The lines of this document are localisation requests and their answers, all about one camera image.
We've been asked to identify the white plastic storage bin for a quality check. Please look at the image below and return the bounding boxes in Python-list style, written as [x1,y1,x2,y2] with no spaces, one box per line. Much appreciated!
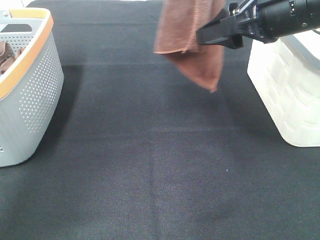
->
[247,30,320,147]

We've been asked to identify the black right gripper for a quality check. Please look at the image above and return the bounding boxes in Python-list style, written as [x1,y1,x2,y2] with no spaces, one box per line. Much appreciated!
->
[196,0,278,49]

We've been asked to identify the grey perforated laundry basket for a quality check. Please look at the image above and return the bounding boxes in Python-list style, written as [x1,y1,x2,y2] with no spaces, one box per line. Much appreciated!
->
[0,7,64,167]

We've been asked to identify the black fabric table mat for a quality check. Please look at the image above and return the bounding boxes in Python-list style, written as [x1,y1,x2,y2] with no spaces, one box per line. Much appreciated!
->
[0,0,320,240]

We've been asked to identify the brown towel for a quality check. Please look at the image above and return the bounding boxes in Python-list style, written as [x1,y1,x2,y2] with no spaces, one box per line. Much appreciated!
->
[153,0,225,93]

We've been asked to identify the brown towels in basket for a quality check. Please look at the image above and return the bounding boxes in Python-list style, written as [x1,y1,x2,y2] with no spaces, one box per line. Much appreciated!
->
[0,41,25,76]

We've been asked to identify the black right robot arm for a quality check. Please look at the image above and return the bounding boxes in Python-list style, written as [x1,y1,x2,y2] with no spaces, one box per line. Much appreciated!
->
[196,0,320,49]

